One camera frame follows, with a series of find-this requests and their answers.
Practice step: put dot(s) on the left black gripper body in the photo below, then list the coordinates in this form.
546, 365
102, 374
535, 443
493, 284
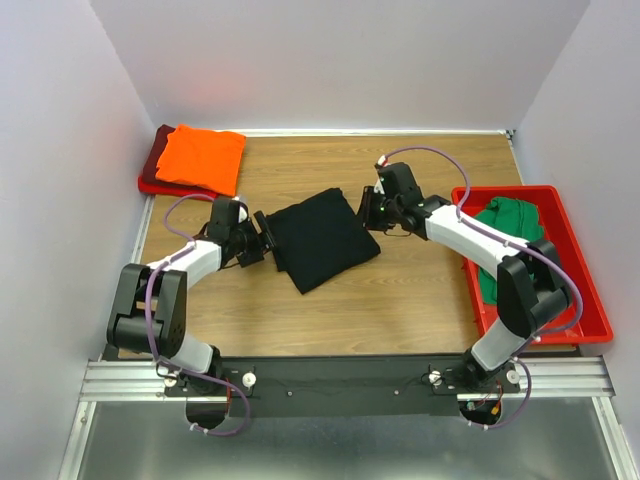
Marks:
250, 243

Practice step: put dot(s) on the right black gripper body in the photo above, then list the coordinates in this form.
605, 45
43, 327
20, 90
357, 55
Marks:
376, 212

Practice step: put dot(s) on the black t shirt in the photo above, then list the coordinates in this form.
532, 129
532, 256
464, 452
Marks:
318, 239

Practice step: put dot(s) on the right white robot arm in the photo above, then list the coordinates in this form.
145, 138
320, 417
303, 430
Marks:
532, 290

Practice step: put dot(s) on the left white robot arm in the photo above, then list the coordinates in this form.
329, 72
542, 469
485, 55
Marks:
149, 310

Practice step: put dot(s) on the orange folded t shirt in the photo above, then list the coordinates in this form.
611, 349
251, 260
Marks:
202, 158

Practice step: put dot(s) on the red folded t shirt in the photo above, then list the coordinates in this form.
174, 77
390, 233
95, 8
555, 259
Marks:
174, 190

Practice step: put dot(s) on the green t shirt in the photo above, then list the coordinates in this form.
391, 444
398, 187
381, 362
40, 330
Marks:
512, 217

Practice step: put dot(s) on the maroon folded t shirt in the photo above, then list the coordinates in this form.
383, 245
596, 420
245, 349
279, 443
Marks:
148, 173

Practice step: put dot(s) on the red plastic bin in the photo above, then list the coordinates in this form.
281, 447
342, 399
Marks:
594, 326

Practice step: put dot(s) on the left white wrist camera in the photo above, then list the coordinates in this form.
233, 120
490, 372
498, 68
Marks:
243, 211

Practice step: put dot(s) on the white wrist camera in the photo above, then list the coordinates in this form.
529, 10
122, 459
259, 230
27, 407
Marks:
243, 211
380, 185

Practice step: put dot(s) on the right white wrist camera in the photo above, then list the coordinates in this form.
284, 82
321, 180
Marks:
380, 185

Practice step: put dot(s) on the aluminium frame rail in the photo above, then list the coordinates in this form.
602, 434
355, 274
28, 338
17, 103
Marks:
137, 381

